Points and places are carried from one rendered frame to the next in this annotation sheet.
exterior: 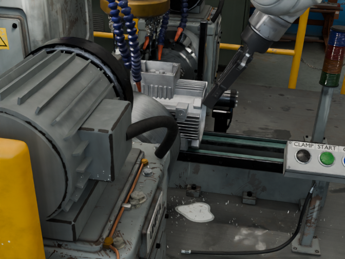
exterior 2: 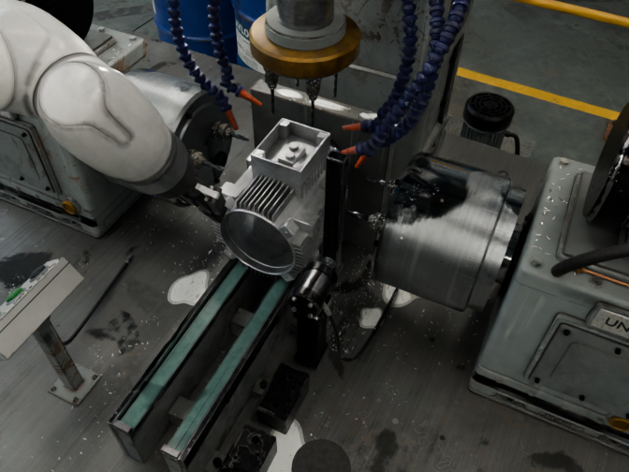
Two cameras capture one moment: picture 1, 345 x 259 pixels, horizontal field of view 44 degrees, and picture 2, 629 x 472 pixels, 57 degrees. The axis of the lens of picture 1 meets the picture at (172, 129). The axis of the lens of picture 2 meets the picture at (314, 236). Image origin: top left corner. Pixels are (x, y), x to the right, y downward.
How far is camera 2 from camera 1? 1.58 m
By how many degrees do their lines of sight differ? 78
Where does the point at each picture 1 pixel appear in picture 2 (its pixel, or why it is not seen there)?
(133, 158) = not seen: hidden behind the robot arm
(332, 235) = (69, 430)
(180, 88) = (257, 182)
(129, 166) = not seen: hidden behind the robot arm
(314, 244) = (65, 392)
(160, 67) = (314, 158)
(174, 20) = (567, 209)
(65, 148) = not seen: outside the picture
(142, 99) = (166, 107)
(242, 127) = (411, 438)
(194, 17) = (566, 236)
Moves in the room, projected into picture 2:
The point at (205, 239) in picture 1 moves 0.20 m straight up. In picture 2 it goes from (140, 284) to (120, 219)
